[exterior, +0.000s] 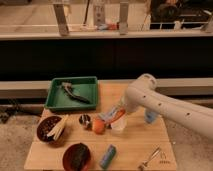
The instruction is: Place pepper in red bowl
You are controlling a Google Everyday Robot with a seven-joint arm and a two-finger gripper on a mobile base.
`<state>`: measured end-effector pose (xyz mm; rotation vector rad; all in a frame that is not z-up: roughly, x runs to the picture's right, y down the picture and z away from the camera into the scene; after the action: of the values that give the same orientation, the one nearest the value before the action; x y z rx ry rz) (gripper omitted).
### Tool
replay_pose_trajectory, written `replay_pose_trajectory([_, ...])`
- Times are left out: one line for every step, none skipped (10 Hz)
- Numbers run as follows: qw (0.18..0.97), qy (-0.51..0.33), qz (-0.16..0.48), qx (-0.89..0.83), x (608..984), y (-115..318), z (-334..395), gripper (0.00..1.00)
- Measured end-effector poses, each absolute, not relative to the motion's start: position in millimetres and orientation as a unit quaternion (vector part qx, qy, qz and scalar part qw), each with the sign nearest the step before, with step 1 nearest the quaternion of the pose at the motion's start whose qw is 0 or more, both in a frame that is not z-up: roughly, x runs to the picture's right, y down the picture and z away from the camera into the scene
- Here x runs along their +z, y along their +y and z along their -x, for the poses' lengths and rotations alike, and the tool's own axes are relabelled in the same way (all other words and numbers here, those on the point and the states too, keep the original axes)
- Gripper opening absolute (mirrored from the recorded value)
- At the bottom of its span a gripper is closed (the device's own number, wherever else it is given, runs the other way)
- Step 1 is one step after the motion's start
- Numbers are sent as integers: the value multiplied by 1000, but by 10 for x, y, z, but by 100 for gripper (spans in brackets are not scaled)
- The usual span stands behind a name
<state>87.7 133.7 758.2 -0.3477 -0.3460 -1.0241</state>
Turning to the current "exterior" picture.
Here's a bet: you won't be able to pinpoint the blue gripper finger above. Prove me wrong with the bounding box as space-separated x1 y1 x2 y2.
144 109 158 124
98 107 116 121

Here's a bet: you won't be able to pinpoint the orange red pepper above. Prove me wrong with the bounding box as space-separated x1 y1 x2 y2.
105 109 126 124

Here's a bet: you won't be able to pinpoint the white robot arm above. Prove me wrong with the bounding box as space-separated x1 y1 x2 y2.
100 74 213 139

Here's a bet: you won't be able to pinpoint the dark sponge in bowl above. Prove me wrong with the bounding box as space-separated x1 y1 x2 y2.
71 143 89 171

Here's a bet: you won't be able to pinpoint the red bowl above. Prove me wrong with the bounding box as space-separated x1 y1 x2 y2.
62 143 91 171

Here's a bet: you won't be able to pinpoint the brown wooden bowl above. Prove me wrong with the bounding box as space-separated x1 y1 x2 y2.
37 116 61 143

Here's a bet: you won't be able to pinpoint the orange round fruit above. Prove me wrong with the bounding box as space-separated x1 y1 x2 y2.
92 118 105 134

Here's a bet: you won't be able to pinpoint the white cup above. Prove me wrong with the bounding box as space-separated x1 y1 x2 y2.
111 116 127 131

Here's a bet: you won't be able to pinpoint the small dark round object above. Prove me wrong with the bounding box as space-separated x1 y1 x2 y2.
79 114 91 129

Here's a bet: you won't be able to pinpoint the wooden folding table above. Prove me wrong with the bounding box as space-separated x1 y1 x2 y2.
23 82 178 171

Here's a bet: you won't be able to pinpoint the green plastic tray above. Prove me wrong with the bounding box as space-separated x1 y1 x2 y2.
45 76 98 112

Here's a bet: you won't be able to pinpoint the dark tongs in tray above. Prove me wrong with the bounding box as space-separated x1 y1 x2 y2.
61 82 90 104

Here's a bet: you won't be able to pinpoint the pale corn husk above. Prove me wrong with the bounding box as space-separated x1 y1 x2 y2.
47 115 68 140

